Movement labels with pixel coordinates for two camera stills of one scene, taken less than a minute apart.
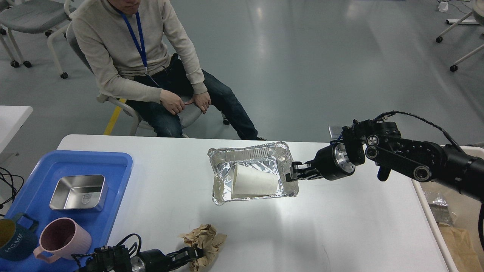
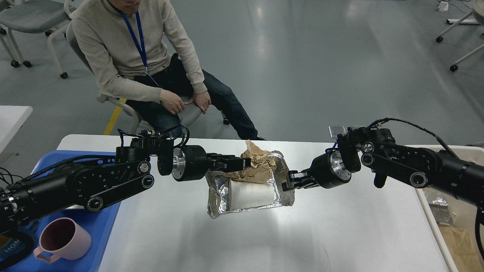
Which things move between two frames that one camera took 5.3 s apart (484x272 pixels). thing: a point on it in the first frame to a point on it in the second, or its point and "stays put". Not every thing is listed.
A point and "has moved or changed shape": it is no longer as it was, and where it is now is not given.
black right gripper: [333, 163] to [329, 170]
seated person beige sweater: [139, 53] stays put
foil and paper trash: [459, 240] stays put
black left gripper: [152, 260] to [190, 163]
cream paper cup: [247, 182] has moved or changed shape
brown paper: [204, 237] to [262, 164]
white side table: [12, 118] stays put
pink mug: [64, 238] stays put
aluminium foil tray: [253, 171] to [217, 190]
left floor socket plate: [335, 132] stays put
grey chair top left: [33, 16] stays put
